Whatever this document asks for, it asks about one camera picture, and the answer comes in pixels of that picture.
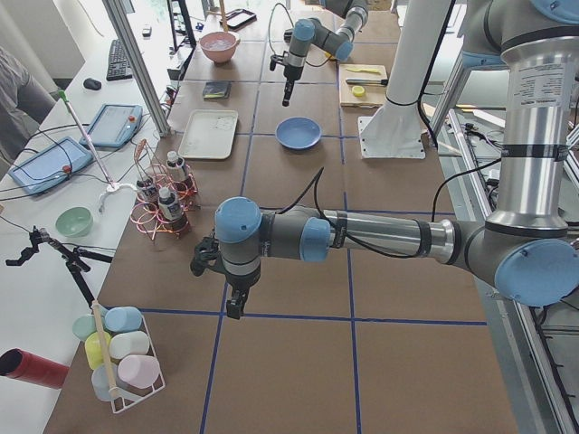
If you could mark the yellow plastic knife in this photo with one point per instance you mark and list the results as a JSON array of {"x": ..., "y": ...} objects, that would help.
[{"x": 364, "y": 70}]

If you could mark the copper wire bottle rack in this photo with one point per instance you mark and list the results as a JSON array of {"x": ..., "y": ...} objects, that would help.
[{"x": 152, "y": 223}]

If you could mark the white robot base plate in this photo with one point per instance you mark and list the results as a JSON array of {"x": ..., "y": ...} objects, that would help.
[{"x": 386, "y": 145}]

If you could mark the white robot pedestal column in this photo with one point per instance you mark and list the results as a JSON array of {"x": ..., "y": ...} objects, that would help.
[{"x": 424, "y": 26}]

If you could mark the wooden cutting board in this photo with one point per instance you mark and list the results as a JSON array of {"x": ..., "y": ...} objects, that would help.
[{"x": 374, "y": 95}]

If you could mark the grey folded cloth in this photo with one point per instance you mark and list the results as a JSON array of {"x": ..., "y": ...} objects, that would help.
[{"x": 217, "y": 89}]

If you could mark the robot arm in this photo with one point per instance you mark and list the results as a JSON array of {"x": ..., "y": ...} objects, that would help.
[
  {"x": 521, "y": 249},
  {"x": 310, "y": 31}
]

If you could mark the black computer mouse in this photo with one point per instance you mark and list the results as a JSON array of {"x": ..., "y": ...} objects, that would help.
[{"x": 91, "y": 84}]

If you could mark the white wire cup rack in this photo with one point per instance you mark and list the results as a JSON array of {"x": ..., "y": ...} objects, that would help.
[{"x": 124, "y": 395}]

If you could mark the far blue teach pendant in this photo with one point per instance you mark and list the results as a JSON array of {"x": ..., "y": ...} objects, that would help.
[{"x": 114, "y": 125}]

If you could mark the right tea bottle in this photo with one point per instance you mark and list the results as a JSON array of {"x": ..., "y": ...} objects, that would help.
[{"x": 177, "y": 170}]

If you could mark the mint green cup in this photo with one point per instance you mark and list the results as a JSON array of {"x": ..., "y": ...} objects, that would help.
[{"x": 84, "y": 326}]

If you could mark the blue teach pendant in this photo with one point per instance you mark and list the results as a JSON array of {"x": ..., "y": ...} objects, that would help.
[
  {"x": 45, "y": 170},
  {"x": 114, "y": 125}
]

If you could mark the mint green bowl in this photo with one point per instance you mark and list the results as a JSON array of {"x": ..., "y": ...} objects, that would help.
[{"x": 75, "y": 222}]

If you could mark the light blue round plate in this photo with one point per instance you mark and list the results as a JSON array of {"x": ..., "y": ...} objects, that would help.
[{"x": 298, "y": 133}]

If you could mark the near blue teach pendant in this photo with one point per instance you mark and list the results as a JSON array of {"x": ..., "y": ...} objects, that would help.
[{"x": 45, "y": 170}]

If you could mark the cream bear tray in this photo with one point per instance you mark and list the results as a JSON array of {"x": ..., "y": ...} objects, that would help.
[{"x": 209, "y": 134}]

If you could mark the pink bowl with ice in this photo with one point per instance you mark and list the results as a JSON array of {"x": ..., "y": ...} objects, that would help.
[{"x": 219, "y": 47}]

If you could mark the red cylinder tube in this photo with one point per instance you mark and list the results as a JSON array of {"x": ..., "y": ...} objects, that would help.
[{"x": 27, "y": 367}]

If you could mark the pink cup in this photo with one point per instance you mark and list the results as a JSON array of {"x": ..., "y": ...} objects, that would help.
[{"x": 138, "y": 370}]

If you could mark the silver handled knife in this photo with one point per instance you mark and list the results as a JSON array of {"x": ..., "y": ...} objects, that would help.
[{"x": 367, "y": 82}]

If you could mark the pale blue cup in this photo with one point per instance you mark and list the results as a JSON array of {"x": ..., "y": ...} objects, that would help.
[{"x": 100, "y": 384}]

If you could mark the back tea bottle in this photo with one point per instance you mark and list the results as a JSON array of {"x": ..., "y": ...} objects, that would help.
[{"x": 147, "y": 190}]

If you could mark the black keyboard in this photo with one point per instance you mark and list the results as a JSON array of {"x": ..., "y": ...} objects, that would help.
[{"x": 118, "y": 65}]

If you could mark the yellow cup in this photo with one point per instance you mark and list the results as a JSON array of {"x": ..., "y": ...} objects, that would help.
[{"x": 93, "y": 351}]

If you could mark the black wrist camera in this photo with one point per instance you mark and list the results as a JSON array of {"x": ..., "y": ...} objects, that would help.
[
  {"x": 207, "y": 256},
  {"x": 278, "y": 59}
]

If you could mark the lemon half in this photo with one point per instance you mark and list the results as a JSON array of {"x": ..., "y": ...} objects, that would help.
[{"x": 358, "y": 91}]

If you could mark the white pole stand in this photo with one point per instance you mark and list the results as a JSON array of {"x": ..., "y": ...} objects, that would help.
[{"x": 112, "y": 185}]

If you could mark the light blue cup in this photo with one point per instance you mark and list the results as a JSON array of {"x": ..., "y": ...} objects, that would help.
[{"x": 123, "y": 319}]

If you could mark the white cup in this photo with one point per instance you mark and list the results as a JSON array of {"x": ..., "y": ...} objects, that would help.
[{"x": 130, "y": 343}]

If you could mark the aluminium frame post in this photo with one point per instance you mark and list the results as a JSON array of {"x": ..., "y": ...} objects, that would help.
[{"x": 121, "y": 25}]

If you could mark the left tea bottle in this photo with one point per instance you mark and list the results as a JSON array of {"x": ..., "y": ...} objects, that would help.
[{"x": 171, "y": 209}]

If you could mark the tea bottle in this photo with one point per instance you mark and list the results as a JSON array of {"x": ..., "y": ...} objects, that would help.
[
  {"x": 147, "y": 190},
  {"x": 171, "y": 209},
  {"x": 177, "y": 170}
]

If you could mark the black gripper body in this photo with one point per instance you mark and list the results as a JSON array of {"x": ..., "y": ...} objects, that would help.
[
  {"x": 242, "y": 283},
  {"x": 290, "y": 75}
]

